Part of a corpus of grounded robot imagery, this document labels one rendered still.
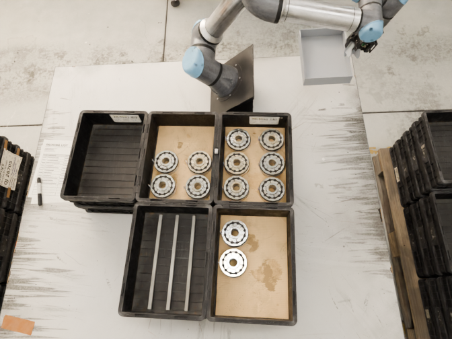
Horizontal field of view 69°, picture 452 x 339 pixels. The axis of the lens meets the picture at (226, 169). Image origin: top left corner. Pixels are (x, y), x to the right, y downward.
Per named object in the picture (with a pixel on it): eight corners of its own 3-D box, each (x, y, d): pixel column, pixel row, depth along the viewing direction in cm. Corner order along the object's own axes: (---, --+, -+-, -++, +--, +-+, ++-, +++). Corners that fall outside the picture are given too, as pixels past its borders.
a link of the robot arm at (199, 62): (201, 89, 151) (177, 75, 142) (204, 63, 155) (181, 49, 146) (218, 80, 143) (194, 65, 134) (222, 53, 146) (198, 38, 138)
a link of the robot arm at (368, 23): (241, 2, 101) (392, 26, 105) (243, -26, 105) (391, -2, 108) (235, 27, 112) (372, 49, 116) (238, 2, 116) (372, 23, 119)
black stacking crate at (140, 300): (144, 210, 136) (135, 202, 126) (215, 212, 134) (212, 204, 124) (128, 314, 122) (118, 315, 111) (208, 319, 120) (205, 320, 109)
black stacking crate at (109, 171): (92, 124, 153) (81, 110, 143) (155, 124, 151) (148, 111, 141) (74, 206, 139) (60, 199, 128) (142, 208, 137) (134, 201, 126)
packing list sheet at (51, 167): (40, 140, 164) (40, 139, 164) (85, 138, 163) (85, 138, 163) (26, 204, 152) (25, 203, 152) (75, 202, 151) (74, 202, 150)
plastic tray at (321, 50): (297, 37, 154) (298, 29, 150) (341, 34, 153) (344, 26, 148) (303, 85, 145) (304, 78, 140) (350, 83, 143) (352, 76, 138)
